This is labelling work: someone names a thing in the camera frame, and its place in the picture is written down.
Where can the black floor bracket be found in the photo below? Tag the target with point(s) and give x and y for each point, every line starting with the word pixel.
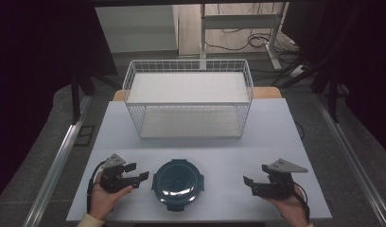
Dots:
pixel 84 135

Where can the person's left hand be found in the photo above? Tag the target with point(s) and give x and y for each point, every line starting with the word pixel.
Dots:
pixel 102 200

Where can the black stand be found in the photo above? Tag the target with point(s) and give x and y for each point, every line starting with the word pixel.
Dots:
pixel 76 97

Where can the white desk frame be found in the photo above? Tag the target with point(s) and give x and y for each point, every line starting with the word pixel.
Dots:
pixel 241 21

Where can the round dark blue lidded container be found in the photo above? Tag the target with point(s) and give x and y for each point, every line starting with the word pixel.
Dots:
pixel 177 184

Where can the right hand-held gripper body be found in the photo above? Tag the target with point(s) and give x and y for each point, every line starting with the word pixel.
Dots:
pixel 277 186

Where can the white power strip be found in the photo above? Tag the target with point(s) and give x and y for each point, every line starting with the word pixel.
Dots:
pixel 297 71

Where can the person's right hand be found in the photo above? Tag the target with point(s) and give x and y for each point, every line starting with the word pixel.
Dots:
pixel 290 208

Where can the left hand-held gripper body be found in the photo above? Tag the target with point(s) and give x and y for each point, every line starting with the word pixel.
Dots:
pixel 114 179

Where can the white cabinet panel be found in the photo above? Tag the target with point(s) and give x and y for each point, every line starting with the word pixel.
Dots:
pixel 137 28

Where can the metal rail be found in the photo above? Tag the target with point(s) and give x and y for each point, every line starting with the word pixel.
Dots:
pixel 355 160
pixel 55 164

